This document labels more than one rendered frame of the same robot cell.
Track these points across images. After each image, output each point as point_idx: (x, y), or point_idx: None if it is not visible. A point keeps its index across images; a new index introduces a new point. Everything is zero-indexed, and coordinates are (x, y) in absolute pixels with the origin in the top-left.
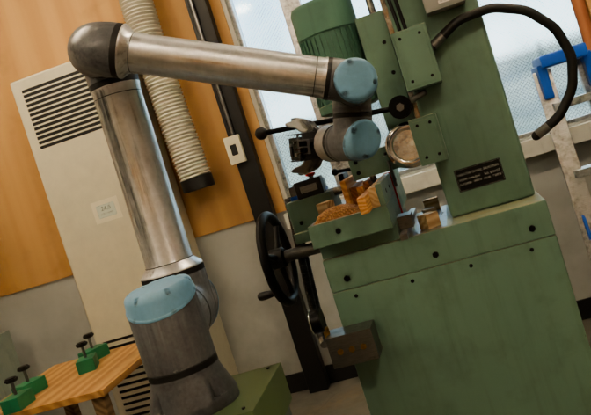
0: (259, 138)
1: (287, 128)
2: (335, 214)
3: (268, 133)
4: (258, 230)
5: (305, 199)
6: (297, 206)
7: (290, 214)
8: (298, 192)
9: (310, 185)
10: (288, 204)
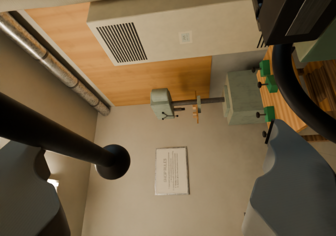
0: (125, 173)
1: (80, 159)
2: None
3: (108, 165)
4: (319, 133)
5: (333, 24)
6: (330, 44)
7: (331, 58)
8: (298, 38)
9: (309, 5)
10: (306, 58)
